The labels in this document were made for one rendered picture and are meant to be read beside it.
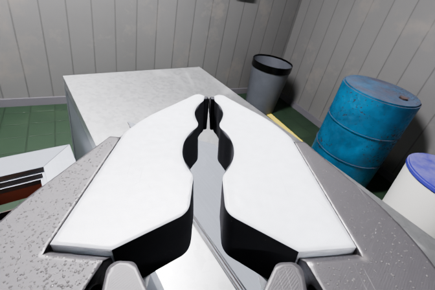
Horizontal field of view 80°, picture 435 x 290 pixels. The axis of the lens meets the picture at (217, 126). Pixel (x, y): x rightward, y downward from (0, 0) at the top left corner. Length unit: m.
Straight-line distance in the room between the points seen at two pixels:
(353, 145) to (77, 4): 2.62
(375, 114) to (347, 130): 0.24
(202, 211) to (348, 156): 1.95
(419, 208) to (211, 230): 1.75
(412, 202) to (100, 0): 2.90
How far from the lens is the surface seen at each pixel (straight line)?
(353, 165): 2.46
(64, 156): 1.02
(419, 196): 2.12
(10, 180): 1.01
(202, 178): 0.63
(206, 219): 0.56
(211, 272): 0.53
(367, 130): 2.30
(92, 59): 2.94
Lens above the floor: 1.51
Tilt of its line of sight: 32 degrees down
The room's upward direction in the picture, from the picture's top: 12 degrees clockwise
